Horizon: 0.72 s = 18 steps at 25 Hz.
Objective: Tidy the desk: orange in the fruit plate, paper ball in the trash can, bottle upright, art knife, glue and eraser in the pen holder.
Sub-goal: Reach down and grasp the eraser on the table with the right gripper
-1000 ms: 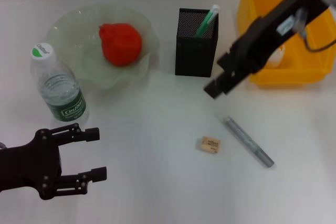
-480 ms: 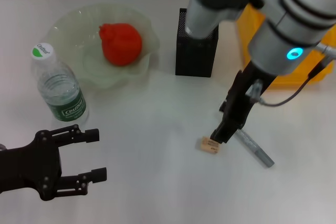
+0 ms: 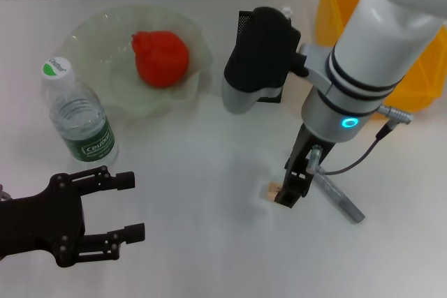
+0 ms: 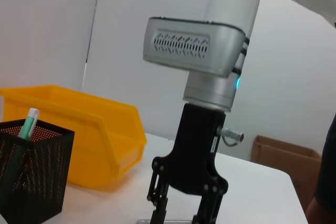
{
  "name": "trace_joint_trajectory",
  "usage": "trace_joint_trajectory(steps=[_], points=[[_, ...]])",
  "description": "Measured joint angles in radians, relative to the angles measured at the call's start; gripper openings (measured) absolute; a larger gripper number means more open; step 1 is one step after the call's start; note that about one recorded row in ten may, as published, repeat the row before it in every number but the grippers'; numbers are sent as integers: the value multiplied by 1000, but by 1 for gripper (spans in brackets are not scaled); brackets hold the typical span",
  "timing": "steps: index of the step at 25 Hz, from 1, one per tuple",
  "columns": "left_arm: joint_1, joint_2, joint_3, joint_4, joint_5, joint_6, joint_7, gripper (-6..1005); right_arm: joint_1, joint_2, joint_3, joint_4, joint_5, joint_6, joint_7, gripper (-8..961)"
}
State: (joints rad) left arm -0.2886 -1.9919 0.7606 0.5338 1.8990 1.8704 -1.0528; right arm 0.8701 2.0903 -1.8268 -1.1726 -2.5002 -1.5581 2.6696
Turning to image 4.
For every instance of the person in black clothes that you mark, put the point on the person in black clothes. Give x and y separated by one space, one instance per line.
329 169

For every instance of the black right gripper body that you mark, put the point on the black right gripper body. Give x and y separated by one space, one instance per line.
194 150

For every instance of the yellow plastic storage bin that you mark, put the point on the yellow plastic storage bin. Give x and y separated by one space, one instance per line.
92 129

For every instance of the green utility knife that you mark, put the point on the green utility knife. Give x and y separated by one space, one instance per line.
29 124

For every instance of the brown cardboard box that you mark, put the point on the brown cardboard box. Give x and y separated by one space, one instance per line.
283 161

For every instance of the black mesh pen holder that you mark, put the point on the black mesh pen holder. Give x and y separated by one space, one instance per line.
39 176

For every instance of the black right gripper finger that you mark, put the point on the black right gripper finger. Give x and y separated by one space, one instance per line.
158 203
207 208

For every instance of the white foam board panel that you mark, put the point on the white foam board panel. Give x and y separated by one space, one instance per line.
147 90
39 24

